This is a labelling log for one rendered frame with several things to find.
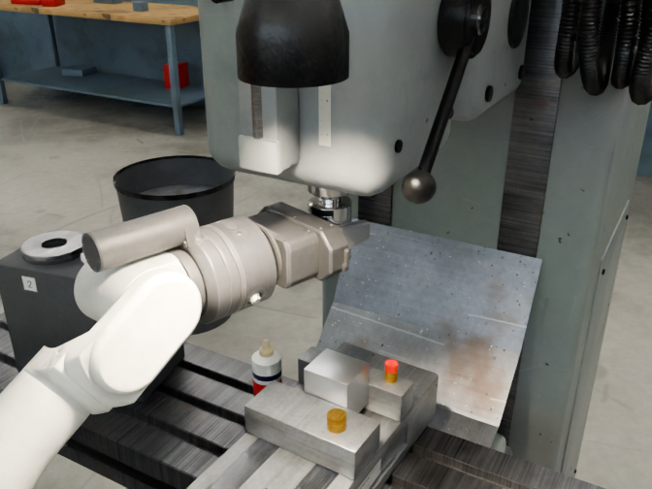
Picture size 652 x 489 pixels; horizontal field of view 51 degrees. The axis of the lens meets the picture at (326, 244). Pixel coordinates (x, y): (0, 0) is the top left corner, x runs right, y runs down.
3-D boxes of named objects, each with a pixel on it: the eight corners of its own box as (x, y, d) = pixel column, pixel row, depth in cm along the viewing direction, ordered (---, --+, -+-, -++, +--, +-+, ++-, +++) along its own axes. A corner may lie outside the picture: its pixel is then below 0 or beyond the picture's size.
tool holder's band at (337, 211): (356, 203, 75) (356, 194, 75) (346, 219, 71) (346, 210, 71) (314, 198, 76) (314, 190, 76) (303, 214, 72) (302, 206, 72)
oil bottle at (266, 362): (273, 418, 95) (270, 351, 90) (248, 408, 97) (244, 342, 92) (288, 402, 98) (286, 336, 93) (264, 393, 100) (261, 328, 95)
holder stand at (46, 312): (144, 404, 98) (126, 278, 89) (16, 374, 104) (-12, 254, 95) (185, 357, 108) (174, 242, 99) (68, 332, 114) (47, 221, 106)
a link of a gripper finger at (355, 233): (364, 241, 76) (322, 257, 72) (365, 214, 74) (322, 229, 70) (374, 245, 75) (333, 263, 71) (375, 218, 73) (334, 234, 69)
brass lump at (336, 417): (340, 436, 75) (340, 423, 74) (322, 429, 76) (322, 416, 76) (349, 424, 77) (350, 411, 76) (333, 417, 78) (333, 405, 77)
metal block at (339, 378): (346, 427, 81) (347, 385, 78) (304, 409, 84) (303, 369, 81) (368, 403, 85) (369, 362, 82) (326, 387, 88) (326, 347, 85)
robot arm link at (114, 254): (250, 323, 63) (139, 372, 56) (189, 301, 71) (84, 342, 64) (230, 204, 60) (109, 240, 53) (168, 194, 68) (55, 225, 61)
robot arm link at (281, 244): (351, 213, 67) (252, 248, 59) (348, 300, 71) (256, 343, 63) (270, 180, 75) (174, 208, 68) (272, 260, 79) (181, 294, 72)
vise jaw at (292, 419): (354, 481, 75) (355, 452, 73) (244, 432, 82) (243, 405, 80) (380, 448, 79) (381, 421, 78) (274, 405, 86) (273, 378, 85)
